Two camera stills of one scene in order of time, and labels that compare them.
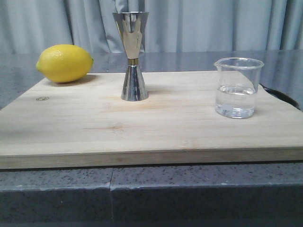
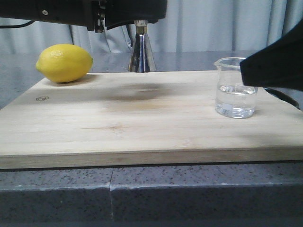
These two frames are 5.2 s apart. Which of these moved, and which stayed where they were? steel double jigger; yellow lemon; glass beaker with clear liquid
Moved: steel double jigger
Stayed: yellow lemon; glass beaker with clear liquid
